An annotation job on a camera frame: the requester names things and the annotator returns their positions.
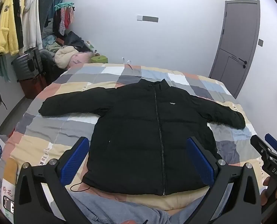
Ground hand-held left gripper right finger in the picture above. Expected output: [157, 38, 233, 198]
[186, 137, 263, 224]

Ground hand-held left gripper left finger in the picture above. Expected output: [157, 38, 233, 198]
[14, 137, 90, 224]

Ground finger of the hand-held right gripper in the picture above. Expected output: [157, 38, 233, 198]
[265, 133, 277, 155]
[250, 135, 269, 155]

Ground black puffer jacket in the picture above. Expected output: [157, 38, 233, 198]
[38, 78, 246, 196]

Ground pile of mixed clothes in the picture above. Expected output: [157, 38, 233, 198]
[41, 21, 67, 52]

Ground hanging small clothes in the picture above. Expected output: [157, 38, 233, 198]
[53, 7, 75, 37]

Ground bed with checkered cover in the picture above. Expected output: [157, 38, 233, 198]
[0, 63, 269, 215]

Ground person's grey jeans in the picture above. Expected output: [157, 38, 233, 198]
[66, 187, 215, 224]

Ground white labelled package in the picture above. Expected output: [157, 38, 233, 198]
[0, 178, 19, 218]

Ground dark red box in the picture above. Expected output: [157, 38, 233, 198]
[19, 75, 48, 99]

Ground pink cloth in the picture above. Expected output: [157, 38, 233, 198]
[69, 51, 95, 66]

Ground cream fleece garment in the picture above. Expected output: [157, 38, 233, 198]
[54, 46, 76, 70]

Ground dark grey suitcase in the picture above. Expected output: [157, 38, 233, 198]
[11, 48, 48, 84]

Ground grey door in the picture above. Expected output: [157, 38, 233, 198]
[208, 0, 261, 99]

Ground teal garment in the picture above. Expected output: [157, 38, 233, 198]
[0, 54, 11, 83]

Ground white hoodie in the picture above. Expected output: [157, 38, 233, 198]
[21, 0, 43, 52]

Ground yellow fleece jacket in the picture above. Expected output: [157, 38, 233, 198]
[0, 0, 21, 56]

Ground black trimmed garment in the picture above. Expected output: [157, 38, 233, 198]
[11, 0, 25, 50]

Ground green clip hanger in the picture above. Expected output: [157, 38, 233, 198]
[54, 2, 75, 11]

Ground dark grey hanging garment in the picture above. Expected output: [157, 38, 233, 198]
[32, 0, 55, 29]

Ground grey and white wall panel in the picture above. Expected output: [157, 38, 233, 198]
[137, 15, 159, 23]

